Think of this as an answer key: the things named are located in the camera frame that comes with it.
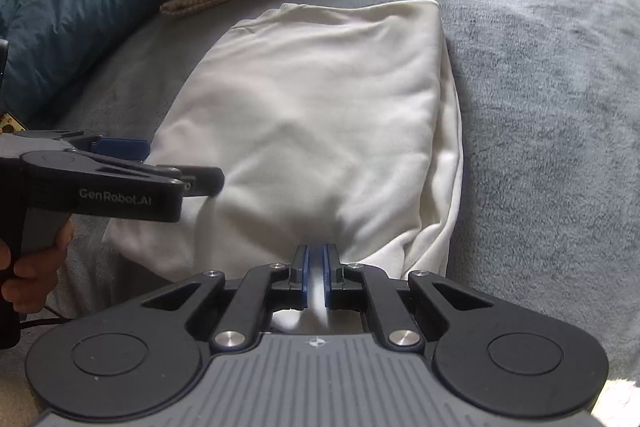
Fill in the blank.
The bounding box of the white sweatshirt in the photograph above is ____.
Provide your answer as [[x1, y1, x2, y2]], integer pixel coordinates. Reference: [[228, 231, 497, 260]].
[[102, 0, 464, 333]]

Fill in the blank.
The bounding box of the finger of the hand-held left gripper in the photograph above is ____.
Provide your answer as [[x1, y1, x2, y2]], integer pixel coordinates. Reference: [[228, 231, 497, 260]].
[[90, 136, 152, 164], [145, 164, 225, 198]]

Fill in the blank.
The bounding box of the person's left hand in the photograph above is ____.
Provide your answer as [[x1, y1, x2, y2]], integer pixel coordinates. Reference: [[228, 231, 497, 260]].
[[0, 222, 76, 318]]

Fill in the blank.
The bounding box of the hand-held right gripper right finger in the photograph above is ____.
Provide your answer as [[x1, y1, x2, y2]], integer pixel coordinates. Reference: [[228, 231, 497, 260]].
[[322, 243, 493, 352]]

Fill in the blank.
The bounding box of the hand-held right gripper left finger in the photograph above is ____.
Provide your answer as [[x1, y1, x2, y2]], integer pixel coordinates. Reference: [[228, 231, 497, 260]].
[[141, 244, 311, 353]]

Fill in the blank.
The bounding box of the blue pillow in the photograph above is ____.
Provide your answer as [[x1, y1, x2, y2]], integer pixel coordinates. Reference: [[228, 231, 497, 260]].
[[0, 0, 222, 124]]

